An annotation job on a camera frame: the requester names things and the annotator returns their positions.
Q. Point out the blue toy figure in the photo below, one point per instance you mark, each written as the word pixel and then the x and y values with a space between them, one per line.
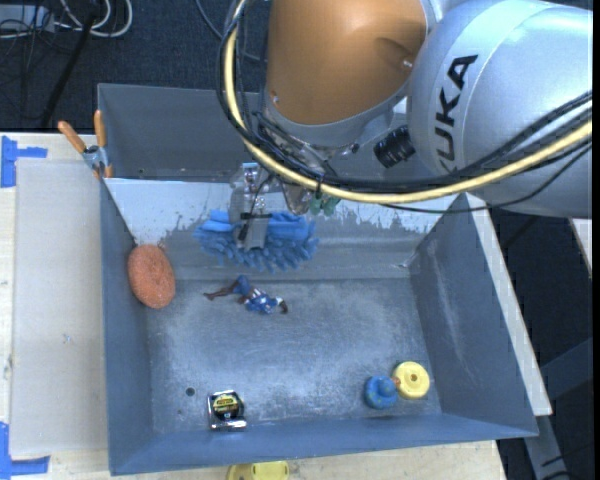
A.
pixel 255 299

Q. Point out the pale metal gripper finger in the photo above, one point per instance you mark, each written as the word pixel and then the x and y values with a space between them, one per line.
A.
pixel 244 188
pixel 257 230

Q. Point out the grey metal bin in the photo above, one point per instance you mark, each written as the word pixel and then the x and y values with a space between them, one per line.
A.
pixel 300 348

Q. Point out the black cylinder on white bracket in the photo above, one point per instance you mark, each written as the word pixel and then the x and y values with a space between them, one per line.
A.
pixel 394 147

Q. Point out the yellow and chrome tape measure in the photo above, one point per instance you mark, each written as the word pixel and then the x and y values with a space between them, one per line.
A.
pixel 226 409

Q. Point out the orange oval scrubber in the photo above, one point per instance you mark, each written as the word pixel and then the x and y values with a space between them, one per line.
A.
pixel 151 276

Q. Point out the pale flat board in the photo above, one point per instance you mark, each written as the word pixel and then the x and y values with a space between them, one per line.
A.
pixel 55 308

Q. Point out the blue chenille duster mitt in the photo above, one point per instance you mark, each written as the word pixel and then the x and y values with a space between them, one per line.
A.
pixel 285 245

